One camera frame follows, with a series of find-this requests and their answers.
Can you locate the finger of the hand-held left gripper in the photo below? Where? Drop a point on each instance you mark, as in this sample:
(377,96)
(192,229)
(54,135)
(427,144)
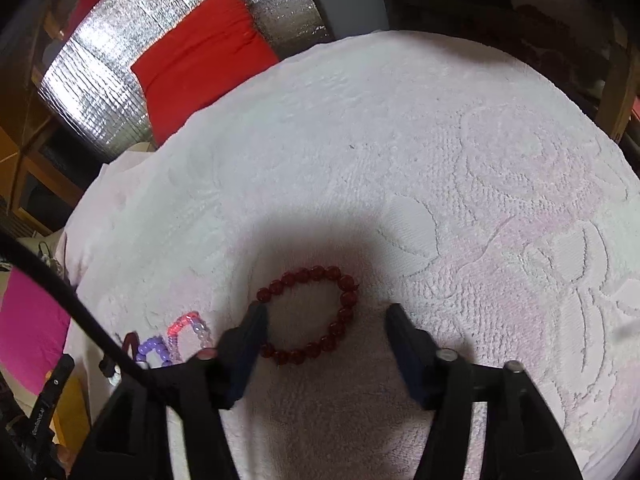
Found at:
(106,364)

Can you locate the pink cushion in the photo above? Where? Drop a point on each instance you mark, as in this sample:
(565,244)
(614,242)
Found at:
(30,330)

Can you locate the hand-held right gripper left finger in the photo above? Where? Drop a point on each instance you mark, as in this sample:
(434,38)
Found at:
(244,360)

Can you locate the white embossed blanket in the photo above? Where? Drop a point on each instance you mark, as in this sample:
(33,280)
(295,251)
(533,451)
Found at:
(400,160)

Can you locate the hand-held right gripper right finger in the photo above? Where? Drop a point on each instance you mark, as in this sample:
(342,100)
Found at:
(407,360)

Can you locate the wooden table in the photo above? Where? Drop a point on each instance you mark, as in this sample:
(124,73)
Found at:
(30,160)

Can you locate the silver foil mat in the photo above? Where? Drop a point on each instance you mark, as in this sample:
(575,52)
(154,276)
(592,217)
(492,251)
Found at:
(100,85)

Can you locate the orange box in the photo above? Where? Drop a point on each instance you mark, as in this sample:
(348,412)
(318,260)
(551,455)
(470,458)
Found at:
(72,410)

